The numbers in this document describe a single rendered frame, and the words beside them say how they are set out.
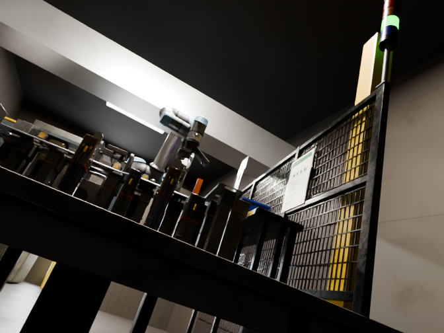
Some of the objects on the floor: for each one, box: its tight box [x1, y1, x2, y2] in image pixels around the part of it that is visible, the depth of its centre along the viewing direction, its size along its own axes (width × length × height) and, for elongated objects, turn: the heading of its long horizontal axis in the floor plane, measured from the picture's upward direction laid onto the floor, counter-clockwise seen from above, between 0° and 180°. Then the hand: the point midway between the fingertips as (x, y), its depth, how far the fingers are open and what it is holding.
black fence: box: [186, 83, 390, 333], centre depth 172 cm, size 14×197×155 cm, turn 49°
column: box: [19, 262, 111, 333], centre depth 167 cm, size 31×31×66 cm
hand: (183, 178), depth 151 cm, fingers open, 14 cm apart
